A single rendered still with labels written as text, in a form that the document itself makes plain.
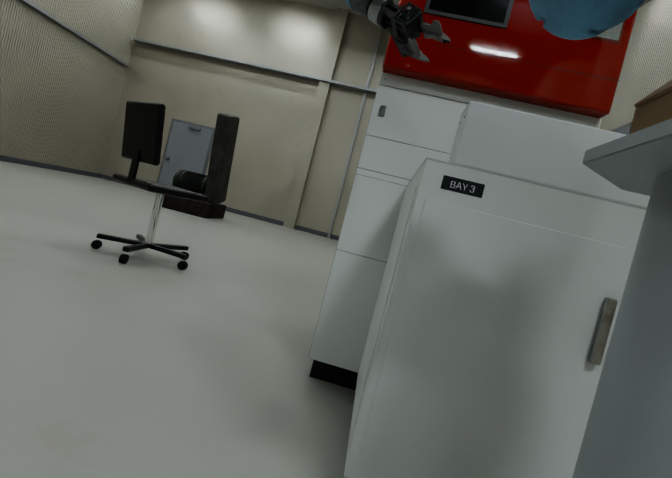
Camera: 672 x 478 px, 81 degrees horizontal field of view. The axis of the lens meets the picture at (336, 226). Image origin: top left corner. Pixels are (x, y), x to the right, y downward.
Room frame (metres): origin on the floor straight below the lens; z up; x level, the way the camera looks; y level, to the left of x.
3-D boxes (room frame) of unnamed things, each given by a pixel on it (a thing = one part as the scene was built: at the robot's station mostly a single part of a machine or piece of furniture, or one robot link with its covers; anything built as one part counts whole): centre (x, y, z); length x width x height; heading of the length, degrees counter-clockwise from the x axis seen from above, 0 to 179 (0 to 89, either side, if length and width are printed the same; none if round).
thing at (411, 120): (1.47, -0.43, 1.02); 0.81 x 0.03 x 0.40; 84
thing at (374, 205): (1.81, -0.46, 0.41); 0.82 x 0.70 x 0.82; 84
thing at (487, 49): (1.78, -0.46, 1.52); 0.81 x 0.75 x 0.60; 84
